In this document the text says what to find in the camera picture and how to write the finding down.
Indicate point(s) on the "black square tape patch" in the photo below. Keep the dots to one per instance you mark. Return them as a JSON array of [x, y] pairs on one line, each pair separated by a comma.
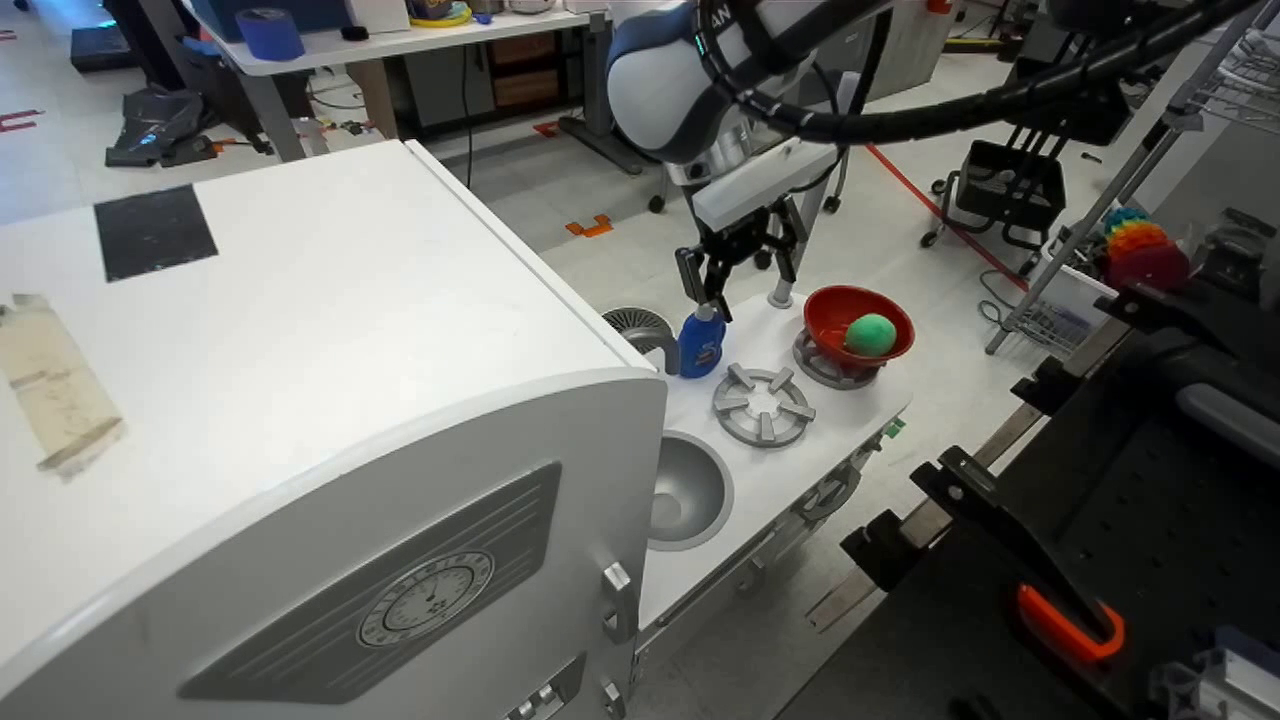
[[152, 234]]

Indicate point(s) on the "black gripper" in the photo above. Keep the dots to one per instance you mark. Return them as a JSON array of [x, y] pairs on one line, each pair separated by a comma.
[[747, 234]]

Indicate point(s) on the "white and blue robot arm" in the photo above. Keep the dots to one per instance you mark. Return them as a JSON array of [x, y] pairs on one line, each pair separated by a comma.
[[654, 83]]

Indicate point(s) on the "grey toy sink bowl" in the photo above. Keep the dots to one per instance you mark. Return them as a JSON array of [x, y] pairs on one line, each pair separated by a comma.
[[686, 495]]

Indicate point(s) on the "brown drawer unit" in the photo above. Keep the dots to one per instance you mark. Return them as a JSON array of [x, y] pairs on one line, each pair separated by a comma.
[[527, 83]]

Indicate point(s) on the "grey toy stove grate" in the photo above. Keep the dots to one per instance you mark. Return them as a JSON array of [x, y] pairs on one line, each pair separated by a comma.
[[785, 427]]

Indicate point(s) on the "black workbench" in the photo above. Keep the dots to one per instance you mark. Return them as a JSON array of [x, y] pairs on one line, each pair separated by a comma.
[[1163, 534]]

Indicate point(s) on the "small green tag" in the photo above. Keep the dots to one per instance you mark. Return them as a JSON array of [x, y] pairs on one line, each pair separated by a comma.
[[889, 429]]

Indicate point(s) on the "white toy kitchen counter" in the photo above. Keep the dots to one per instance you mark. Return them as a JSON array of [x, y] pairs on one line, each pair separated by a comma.
[[785, 482]]

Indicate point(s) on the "large white cabinet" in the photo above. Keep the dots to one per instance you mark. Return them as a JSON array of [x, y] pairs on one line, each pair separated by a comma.
[[335, 372]]

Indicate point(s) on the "white lab table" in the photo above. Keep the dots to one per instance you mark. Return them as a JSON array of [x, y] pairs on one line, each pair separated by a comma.
[[401, 41]]

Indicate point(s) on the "black bag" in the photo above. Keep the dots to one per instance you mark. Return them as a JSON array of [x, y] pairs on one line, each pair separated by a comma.
[[163, 126]]

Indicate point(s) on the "white box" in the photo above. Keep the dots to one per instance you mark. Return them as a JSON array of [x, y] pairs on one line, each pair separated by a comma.
[[1074, 306]]

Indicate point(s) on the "red bowl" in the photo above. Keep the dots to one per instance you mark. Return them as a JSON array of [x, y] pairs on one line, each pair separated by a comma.
[[827, 320]]

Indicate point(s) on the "grey tripod pole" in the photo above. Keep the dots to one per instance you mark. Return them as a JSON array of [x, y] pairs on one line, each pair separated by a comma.
[[1065, 242]]

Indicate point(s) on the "rainbow stacking toy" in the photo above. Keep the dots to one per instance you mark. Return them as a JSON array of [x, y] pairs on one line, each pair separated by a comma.
[[1145, 259]]

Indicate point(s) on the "green ball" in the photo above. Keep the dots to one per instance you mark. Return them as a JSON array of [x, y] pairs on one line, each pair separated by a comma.
[[874, 334]]

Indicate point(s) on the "black wheeled cart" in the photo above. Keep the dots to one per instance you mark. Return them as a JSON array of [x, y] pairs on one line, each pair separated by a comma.
[[1007, 194]]

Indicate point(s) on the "blue cup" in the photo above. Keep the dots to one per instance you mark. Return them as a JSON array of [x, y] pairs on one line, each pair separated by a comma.
[[702, 348]]

